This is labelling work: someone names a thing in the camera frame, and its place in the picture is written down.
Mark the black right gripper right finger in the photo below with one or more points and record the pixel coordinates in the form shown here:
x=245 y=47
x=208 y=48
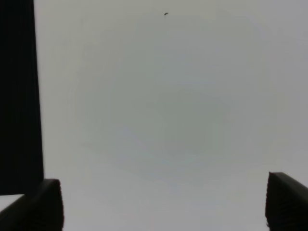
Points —
x=286 y=206

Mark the black mouse pad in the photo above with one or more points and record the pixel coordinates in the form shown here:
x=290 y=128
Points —
x=21 y=156

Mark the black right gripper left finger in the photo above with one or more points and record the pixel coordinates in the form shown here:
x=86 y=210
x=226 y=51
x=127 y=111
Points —
x=43 y=210

